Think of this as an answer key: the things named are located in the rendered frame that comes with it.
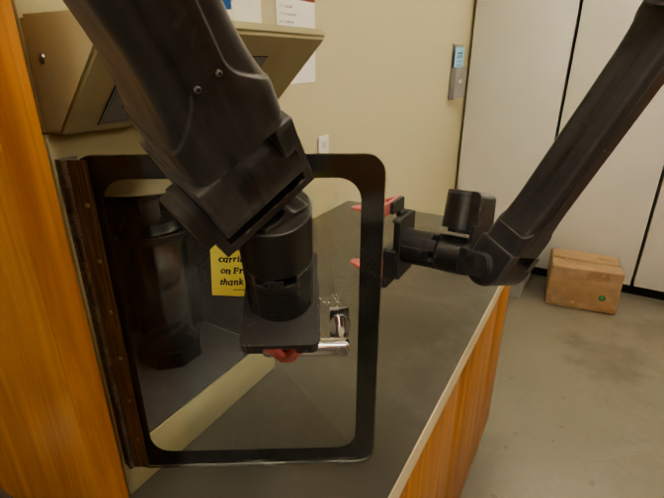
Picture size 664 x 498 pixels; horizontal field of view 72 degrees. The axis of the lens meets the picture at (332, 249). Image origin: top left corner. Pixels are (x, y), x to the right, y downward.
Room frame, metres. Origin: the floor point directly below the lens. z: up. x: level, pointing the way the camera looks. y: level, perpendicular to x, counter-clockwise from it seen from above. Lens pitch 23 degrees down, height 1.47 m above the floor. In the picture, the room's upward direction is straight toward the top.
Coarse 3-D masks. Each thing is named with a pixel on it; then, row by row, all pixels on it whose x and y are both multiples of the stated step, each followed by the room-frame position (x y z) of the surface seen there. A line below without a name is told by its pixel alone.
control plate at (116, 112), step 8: (256, 56) 0.56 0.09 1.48; (264, 56) 0.57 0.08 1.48; (112, 96) 0.43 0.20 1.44; (120, 96) 0.44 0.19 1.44; (112, 104) 0.44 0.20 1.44; (120, 104) 0.45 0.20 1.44; (104, 112) 0.44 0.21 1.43; (112, 112) 0.45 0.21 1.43; (120, 112) 0.46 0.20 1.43; (104, 120) 0.45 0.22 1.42; (112, 120) 0.46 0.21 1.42; (120, 120) 0.46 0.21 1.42; (128, 120) 0.47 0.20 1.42
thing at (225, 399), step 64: (128, 192) 0.43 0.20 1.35; (320, 192) 0.44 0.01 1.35; (384, 192) 0.44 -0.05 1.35; (128, 256) 0.43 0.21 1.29; (192, 256) 0.44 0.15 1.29; (320, 256) 0.44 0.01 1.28; (128, 320) 0.43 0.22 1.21; (192, 320) 0.43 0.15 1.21; (320, 320) 0.44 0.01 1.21; (192, 384) 0.43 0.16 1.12; (256, 384) 0.44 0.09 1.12; (320, 384) 0.44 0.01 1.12; (192, 448) 0.43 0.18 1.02; (256, 448) 0.44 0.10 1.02; (320, 448) 0.44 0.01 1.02
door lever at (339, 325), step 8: (336, 320) 0.44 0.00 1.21; (344, 320) 0.44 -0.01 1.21; (336, 328) 0.43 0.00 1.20; (344, 328) 0.42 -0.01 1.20; (336, 336) 0.41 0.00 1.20; (344, 336) 0.41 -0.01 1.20; (320, 344) 0.39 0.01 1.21; (328, 344) 0.39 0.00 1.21; (336, 344) 0.39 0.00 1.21; (344, 344) 0.39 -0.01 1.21; (264, 352) 0.39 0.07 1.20; (288, 352) 0.39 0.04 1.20; (320, 352) 0.39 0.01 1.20; (328, 352) 0.39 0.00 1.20; (336, 352) 0.39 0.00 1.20; (344, 352) 0.39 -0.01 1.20
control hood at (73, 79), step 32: (32, 32) 0.43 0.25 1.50; (64, 32) 0.40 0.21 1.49; (256, 32) 0.53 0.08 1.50; (288, 32) 0.58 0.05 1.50; (320, 32) 0.64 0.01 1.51; (32, 64) 0.43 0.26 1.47; (64, 64) 0.41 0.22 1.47; (96, 64) 0.40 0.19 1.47; (288, 64) 0.63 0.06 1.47; (64, 96) 0.41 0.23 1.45; (96, 96) 0.42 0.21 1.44; (64, 128) 0.42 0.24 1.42; (96, 128) 0.45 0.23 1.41
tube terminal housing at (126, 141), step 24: (24, 0) 0.44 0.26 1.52; (48, 0) 0.46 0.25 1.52; (24, 48) 0.43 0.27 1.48; (48, 144) 0.43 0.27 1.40; (72, 144) 0.45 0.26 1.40; (96, 144) 0.48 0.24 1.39; (120, 144) 0.50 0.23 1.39; (72, 240) 0.44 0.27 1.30; (120, 456) 0.44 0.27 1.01; (144, 480) 0.45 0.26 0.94
